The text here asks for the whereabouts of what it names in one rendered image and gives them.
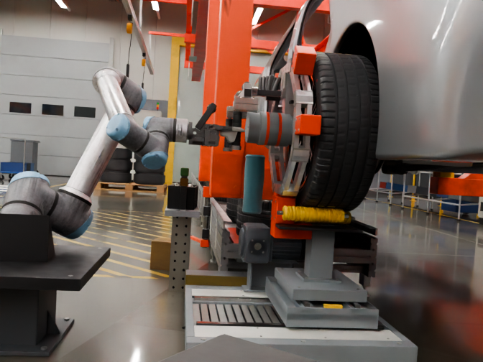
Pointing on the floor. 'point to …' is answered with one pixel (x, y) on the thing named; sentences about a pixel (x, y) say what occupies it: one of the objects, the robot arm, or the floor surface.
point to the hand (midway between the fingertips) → (241, 128)
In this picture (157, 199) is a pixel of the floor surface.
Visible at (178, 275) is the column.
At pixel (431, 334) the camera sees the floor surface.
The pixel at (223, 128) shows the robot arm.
